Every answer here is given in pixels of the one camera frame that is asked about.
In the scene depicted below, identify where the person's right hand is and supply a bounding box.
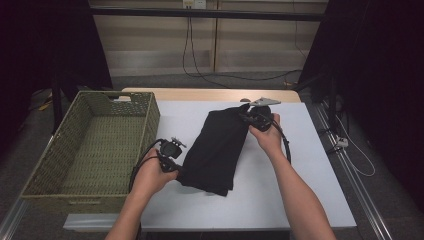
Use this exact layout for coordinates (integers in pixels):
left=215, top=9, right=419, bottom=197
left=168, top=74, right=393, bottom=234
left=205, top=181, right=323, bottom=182
left=249, top=113, right=285, bottom=158

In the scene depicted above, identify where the aluminium rail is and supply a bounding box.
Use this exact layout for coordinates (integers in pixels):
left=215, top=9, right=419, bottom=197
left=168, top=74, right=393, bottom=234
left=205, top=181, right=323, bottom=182
left=314, top=103, right=391, bottom=240
left=0, top=198, right=29, bottom=240

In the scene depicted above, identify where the person's left hand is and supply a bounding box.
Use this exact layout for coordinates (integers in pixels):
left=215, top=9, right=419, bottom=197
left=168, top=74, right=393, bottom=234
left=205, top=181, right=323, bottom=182
left=130, top=148, right=180, bottom=198

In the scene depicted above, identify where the black tank top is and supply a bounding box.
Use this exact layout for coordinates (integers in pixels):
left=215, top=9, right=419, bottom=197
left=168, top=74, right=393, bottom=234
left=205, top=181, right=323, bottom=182
left=176, top=103, right=251, bottom=197

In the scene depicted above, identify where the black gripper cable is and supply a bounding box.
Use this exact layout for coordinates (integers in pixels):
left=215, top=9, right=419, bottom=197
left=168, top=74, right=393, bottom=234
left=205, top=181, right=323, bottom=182
left=128, top=138, right=168, bottom=194
left=271, top=119, right=293, bottom=165

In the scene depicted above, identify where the black metal stand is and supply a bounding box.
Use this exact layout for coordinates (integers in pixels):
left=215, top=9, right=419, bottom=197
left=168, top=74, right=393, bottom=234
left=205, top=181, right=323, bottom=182
left=50, top=71, right=65, bottom=135
left=326, top=74, right=338, bottom=133

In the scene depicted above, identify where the white wall socket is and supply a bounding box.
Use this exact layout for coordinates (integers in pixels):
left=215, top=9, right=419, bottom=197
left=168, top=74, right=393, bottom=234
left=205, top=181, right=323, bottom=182
left=182, top=0, right=208, bottom=10

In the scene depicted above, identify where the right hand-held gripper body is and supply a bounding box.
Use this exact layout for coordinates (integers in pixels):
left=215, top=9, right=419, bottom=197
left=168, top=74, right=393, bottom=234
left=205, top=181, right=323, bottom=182
left=248, top=97, right=282, bottom=132

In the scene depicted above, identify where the black curtain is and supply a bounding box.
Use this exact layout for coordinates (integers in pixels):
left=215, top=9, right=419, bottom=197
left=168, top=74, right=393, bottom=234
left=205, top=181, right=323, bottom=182
left=297, top=0, right=424, bottom=214
left=0, top=0, right=113, bottom=158

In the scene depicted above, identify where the green woven basket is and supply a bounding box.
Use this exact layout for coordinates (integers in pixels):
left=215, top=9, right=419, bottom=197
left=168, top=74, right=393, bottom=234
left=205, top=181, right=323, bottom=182
left=19, top=90, right=161, bottom=214

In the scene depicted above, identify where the thin black cable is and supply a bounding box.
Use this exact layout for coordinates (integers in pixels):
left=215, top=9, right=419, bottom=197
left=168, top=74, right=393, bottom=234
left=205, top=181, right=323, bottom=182
left=292, top=0, right=309, bottom=62

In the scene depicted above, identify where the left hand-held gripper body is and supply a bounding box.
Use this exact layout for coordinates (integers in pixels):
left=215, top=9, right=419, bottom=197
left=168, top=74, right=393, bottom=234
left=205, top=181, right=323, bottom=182
left=158, top=137, right=188, bottom=161

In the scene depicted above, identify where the black power cable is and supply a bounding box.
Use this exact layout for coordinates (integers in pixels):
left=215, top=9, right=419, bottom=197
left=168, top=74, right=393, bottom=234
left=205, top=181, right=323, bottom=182
left=182, top=8, right=231, bottom=89
left=189, top=8, right=303, bottom=82

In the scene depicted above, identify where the white cable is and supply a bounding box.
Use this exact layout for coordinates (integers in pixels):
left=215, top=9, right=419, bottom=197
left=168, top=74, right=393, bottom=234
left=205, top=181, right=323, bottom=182
left=334, top=114, right=377, bottom=178

